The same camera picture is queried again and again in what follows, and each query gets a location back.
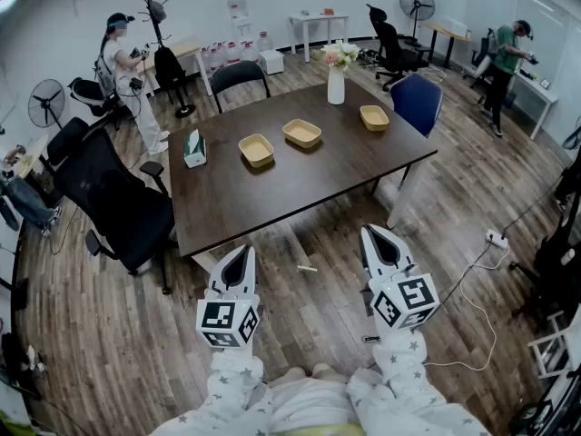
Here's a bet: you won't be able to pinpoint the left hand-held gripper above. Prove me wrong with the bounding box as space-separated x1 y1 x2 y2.
195 244 261 350

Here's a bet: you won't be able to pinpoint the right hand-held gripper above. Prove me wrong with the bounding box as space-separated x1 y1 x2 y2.
359 224 440 332

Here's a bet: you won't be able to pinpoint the beige tray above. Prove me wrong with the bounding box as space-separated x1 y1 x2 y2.
238 133 275 169
281 118 323 150
359 104 390 133

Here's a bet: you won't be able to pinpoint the person's right forearm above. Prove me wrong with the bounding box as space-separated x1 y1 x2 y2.
347 329 491 436

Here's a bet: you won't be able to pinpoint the person's left forearm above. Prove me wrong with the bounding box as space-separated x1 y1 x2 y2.
152 347 273 436

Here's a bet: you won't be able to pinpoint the white power strip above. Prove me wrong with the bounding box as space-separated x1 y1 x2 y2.
485 228 509 250

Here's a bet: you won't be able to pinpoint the person's left shoe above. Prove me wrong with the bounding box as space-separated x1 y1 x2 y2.
279 366 310 383

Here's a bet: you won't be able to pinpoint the person's shoe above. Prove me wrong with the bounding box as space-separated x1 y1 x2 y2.
312 363 346 383
279 366 310 383

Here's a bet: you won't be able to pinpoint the person's right shoe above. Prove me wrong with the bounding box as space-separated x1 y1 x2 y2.
312 363 346 383

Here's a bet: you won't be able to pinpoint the green white tissue box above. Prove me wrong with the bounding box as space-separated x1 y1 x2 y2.
182 128 208 170

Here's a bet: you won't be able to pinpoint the black office chair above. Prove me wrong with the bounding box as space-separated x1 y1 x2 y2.
365 3 431 93
507 150 581 331
46 116 177 295

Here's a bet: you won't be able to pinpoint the person's torso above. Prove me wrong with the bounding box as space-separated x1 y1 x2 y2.
267 364 364 436

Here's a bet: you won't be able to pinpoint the blue chair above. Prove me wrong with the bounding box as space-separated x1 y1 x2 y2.
389 73 444 139

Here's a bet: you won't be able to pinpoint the white vase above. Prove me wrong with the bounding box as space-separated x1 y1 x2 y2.
326 64 346 106

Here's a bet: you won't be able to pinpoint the white metal rack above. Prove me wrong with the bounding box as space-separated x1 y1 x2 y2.
527 309 576 379

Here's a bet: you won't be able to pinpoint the black folding chair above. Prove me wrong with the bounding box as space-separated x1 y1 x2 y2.
210 59 272 115

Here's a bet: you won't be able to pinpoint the pink white flower bouquet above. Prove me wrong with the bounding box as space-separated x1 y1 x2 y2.
320 40 362 72

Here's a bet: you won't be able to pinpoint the black bag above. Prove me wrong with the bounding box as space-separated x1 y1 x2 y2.
153 45 188 104

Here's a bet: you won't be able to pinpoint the small white cabinet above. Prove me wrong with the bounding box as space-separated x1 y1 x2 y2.
259 48 286 75

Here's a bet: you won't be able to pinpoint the black floor fan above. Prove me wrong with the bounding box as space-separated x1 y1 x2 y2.
27 78 67 130
561 118 581 151
399 0 436 47

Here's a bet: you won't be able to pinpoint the cluster of clear water jugs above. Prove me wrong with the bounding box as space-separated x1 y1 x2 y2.
199 29 276 75

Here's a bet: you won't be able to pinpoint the light wooden desk white legs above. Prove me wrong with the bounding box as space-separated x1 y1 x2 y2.
144 36 214 97

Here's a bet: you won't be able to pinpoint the wooden desk black legs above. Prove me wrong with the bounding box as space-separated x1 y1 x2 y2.
424 22 473 70

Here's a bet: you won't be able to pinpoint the black white swivel chair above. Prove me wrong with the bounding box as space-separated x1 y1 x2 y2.
67 77 122 131

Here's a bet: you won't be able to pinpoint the small wooden desk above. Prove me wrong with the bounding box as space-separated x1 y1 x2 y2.
0 134 50 185

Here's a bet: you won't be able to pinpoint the white table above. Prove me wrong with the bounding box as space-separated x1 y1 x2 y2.
288 11 350 63

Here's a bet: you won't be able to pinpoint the white water dispenser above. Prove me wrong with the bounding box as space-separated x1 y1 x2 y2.
226 0 254 45

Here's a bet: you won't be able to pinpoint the black coat rack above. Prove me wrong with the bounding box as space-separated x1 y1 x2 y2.
133 0 197 119

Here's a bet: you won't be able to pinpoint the white cable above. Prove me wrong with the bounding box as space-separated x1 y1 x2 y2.
424 243 512 372

